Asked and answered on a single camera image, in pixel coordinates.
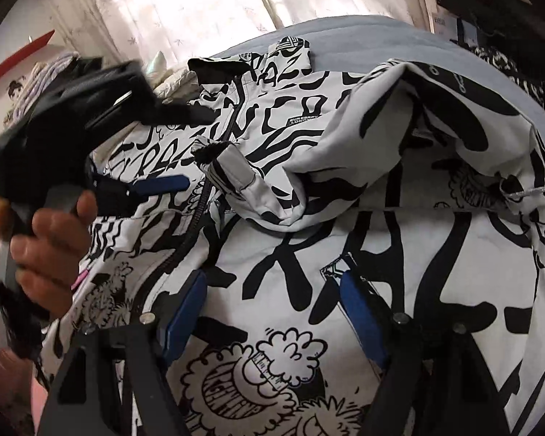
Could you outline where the black white graffiti print jacket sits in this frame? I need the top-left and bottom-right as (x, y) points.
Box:
(39, 36), (545, 435)

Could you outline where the person's left hand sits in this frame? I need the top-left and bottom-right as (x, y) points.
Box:
(11, 191), (97, 319)

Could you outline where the folded purple floral blanket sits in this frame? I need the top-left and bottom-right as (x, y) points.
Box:
(3, 51), (79, 128)

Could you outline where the folded cream puffer jacket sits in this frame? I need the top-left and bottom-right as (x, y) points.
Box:
(144, 51), (201, 102)

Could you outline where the blue bed blanket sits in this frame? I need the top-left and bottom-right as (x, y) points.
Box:
(219, 16), (545, 141)

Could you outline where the black white patterned hanging garment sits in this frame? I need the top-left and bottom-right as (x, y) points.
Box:
(466, 45), (545, 111)

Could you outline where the red wall shelf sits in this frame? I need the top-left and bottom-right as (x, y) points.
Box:
(0, 29), (56, 79)

